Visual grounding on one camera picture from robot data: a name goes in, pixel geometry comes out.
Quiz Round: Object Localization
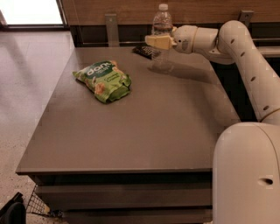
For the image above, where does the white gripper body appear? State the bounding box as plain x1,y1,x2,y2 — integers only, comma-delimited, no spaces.
173,25,198,54

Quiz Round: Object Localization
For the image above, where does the clear plastic water bottle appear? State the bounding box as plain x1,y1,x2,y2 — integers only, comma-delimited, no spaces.
151,3,173,74

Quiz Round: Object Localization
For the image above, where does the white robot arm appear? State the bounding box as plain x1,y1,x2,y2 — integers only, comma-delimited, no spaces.
145,20,280,224

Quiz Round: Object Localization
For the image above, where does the black rxbar chocolate bar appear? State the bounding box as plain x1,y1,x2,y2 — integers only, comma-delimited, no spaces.
132,45,161,60

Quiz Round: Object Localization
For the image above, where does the green snack bag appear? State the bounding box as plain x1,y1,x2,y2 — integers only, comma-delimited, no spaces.
73,60,131,103

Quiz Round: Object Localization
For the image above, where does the grey drawer cabinet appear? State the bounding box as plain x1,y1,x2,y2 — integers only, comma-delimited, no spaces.
17,47,239,224

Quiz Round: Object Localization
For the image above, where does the black bag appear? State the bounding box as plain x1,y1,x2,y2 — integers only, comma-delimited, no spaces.
0,192,26,224

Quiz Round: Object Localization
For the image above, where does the metal rail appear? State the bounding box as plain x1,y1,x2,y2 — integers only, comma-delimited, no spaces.
82,38,280,46

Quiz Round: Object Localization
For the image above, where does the left metal bracket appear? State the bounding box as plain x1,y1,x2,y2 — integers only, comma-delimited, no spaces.
105,14,120,47

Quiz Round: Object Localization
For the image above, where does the metal bracket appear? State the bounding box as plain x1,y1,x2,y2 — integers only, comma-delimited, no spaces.
238,10,254,27
105,14,120,47

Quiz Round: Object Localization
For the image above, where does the right metal bracket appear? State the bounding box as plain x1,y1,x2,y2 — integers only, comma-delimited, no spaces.
238,10,254,27

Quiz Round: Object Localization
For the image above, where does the black wire basket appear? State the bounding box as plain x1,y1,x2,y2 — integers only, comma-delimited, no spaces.
26,186,63,218

